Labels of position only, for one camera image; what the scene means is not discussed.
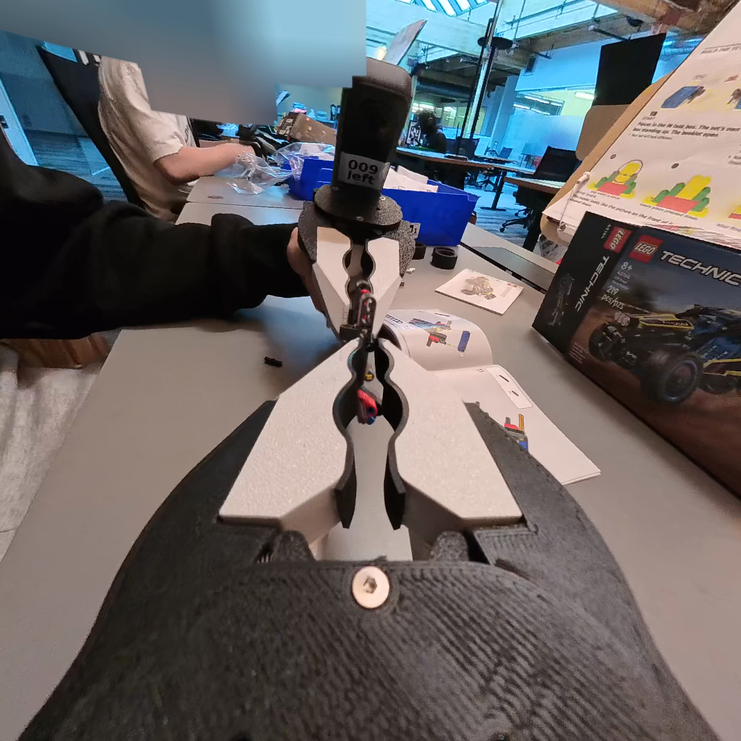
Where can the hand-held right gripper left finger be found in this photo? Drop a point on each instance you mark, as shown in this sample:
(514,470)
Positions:
(289,463)

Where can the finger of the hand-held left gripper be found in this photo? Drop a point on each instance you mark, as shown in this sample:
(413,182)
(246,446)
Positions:
(330,266)
(386,272)

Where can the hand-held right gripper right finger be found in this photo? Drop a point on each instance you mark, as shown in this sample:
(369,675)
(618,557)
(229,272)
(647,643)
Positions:
(451,463)

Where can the small lego assembly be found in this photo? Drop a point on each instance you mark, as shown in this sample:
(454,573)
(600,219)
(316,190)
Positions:
(366,304)

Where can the person's left forearm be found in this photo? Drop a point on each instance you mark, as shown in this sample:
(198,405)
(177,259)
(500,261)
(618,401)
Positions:
(144,272)

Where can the toy car set box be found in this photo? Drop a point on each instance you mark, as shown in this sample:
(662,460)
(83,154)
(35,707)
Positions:
(637,324)

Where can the person's left hand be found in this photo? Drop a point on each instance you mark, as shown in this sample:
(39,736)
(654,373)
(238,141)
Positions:
(298,260)

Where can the black toy tyre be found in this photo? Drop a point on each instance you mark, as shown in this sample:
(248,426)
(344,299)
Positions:
(420,252)
(444,259)

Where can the white paper sheet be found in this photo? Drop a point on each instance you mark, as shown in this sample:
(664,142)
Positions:
(405,180)

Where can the blue plastic bin with tag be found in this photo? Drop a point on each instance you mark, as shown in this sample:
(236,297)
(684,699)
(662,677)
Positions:
(440,214)

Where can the open instruction booklet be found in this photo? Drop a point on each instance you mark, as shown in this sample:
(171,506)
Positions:
(521,417)

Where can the wooden office desk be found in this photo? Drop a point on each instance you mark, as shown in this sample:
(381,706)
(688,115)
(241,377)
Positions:
(451,162)

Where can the small closed booklet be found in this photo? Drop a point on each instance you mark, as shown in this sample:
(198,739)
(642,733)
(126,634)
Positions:
(486,292)

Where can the clear plastic bag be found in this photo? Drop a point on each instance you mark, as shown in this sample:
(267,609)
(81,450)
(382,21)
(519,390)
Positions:
(254,168)

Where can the brown wooden pole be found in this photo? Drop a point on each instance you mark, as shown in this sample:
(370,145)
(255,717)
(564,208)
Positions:
(52,350)

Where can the black monitor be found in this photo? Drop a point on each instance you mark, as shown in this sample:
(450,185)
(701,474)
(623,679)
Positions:
(628,69)

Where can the instruction poster on cardboard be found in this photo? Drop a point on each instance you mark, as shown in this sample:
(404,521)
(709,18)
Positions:
(666,162)

